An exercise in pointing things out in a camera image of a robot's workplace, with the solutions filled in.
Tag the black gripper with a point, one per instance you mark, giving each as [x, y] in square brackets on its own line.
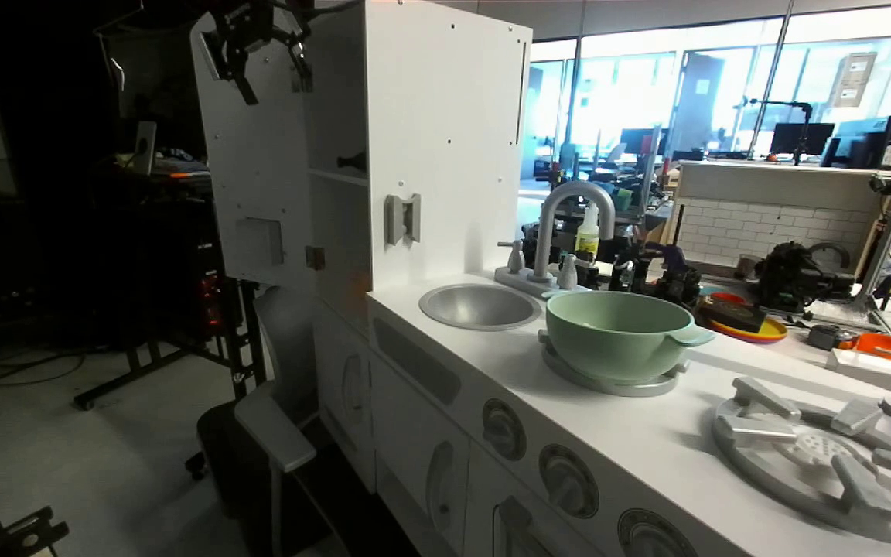
[254, 25]

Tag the white arched cabinet door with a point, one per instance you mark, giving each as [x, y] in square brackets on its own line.
[250, 174]

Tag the green bowl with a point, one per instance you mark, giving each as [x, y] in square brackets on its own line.
[617, 337]

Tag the white upper cabinet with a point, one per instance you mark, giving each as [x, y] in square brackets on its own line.
[447, 124]

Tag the small grey door hinge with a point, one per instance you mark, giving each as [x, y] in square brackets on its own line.
[315, 257]

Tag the grey toy faucet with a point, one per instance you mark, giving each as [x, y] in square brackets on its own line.
[546, 222]

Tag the white toy kitchen unit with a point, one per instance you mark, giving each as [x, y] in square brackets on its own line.
[394, 423]

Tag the white brick-pattern counter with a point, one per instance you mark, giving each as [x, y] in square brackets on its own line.
[774, 212]

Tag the silver sink basin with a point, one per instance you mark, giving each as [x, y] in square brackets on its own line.
[478, 307]

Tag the black metal floor stand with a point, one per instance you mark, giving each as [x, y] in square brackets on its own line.
[125, 378]

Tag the black stand with grey top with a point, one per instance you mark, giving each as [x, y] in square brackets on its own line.
[273, 426]

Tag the grey stove knob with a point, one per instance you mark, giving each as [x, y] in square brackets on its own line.
[505, 432]
[570, 480]
[653, 537]

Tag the grey burner grate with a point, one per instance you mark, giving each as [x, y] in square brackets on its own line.
[610, 390]
[828, 483]

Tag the black monitor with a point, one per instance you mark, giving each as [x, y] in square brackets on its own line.
[804, 138]

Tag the yellow plate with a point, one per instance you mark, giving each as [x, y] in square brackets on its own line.
[744, 329]

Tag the black bag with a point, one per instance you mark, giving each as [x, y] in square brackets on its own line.
[790, 273]

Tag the small black object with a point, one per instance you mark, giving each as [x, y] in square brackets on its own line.
[823, 337]

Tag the white flat box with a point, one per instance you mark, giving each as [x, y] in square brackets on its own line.
[866, 366]

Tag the orange tool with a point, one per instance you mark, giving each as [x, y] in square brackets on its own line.
[883, 346]

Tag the grey plastic bracket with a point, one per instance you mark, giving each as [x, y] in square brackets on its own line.
[405, 217]

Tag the framed wall picture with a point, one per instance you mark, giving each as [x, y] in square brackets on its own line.
[853, 83]

